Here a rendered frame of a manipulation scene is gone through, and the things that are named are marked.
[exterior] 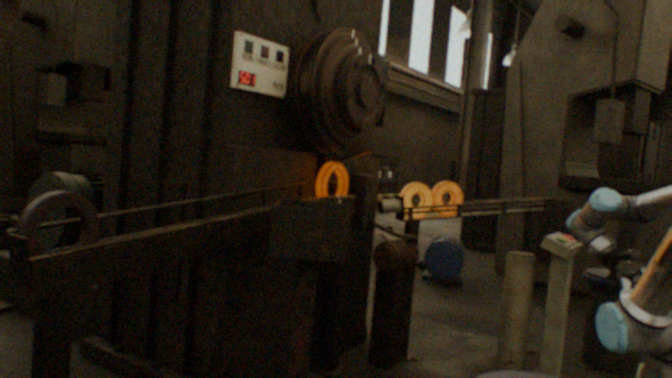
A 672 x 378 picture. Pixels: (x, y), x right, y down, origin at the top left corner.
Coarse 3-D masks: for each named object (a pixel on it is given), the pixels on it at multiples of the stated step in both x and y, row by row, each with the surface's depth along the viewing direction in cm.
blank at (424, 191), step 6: (408, 186) 242; (414, 186) 242; (420, 186) 243; (426, 186) 244; (402, 192) 242; (408, 192) 241; (414, 192) 242; (420, 192) 243; (426, 192) 244; (408, 198) 241; (426, 198) 245; (432, 198) 246; (408, 204) 242; (420, 204) 246; (426, 204) 245; (432, 204) 246; (414, 210) 243; (420, 210) 244; (414, 216) 243; (420, 216) 244
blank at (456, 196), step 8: (440, 184) 247; (448, 184) 248; (456, 184) 250; (432, 192) 248; (440, 192) 247; (448, 192) 252; (456, 192) 250; (440, 200) 247; (456, 200) 250; (440, 208) 248; (448, 208) 249; (456, 208) 251
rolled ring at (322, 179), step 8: (328, 168) 210; (336, 168) 214; (344, 168) 219; (320, 176) 209; (328, 176) 210; (344, 176) 219; (320, 184) 208; (344, 184) 220; (320, 192) 208; (336, 192) 221; (344, 192) 221
